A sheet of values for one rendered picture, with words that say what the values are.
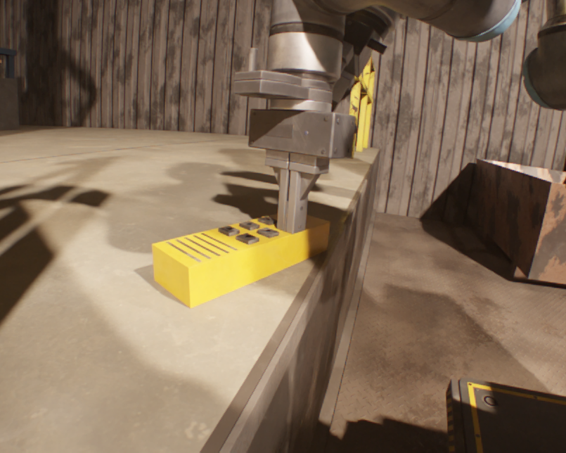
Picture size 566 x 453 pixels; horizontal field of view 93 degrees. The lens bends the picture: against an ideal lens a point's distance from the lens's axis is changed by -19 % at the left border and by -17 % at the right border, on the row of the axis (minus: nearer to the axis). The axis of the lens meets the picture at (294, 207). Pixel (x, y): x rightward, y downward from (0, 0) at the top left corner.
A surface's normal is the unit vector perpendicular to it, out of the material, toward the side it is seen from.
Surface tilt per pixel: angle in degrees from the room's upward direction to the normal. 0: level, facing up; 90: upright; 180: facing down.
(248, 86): 90
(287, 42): 90
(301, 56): 91
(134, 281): 0
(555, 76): 105
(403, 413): 0
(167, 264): 90
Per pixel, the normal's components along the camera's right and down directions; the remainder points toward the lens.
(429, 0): 0.18, 0.95
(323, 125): -0.63, 0.15
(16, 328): 0.07, -0.96
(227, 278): 0.77, 0.22
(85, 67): -0.28, 0.22
